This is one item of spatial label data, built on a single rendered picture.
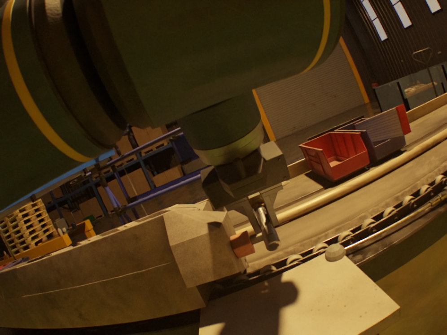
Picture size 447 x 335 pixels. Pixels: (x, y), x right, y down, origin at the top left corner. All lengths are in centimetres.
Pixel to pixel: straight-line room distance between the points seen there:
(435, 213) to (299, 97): 1078
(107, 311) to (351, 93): 1222
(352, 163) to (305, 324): 72
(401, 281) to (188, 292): 46
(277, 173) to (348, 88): 1196
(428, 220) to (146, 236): 58
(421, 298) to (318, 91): 1116
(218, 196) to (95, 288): 35
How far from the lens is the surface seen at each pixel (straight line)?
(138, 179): 1021
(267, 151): 37
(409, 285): 64
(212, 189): 36
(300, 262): 53
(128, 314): 56
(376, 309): 38
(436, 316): 87
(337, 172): 95
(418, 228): 56
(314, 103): 1144
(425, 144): 105
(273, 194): 41
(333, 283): 43
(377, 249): 52
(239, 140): 29
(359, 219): 68
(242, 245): 42
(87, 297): 60
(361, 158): 99
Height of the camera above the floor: 109
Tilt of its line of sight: 7 degrees down
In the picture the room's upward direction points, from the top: 23 degrees counter-clockwise
